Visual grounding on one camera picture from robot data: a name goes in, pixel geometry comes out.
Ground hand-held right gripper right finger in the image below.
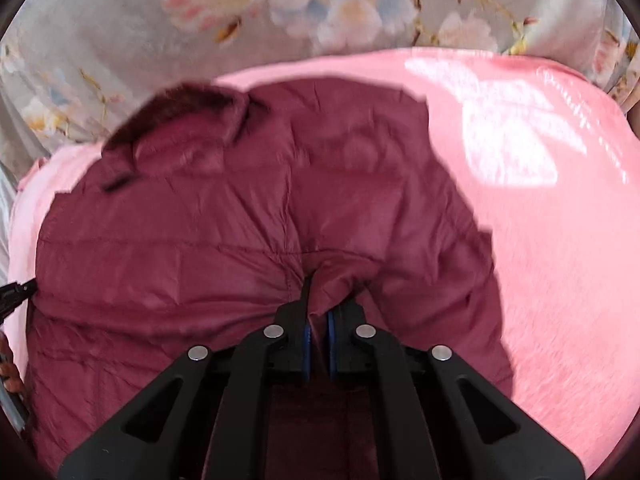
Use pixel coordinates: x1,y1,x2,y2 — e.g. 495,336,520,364
327,301,586,480

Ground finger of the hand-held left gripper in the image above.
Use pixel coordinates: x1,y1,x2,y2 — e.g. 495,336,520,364
0,279,39,319

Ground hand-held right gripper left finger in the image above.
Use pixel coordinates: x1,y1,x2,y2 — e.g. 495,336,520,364
59,274,315,480

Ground maroon puffer jacket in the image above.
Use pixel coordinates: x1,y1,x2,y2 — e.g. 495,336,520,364
22,80,516,480

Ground pink plush blanket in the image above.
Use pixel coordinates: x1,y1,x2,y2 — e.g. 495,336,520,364
7,46,640,478

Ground grey floral blanket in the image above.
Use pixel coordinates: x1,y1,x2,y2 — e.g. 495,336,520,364
0,0,640,271

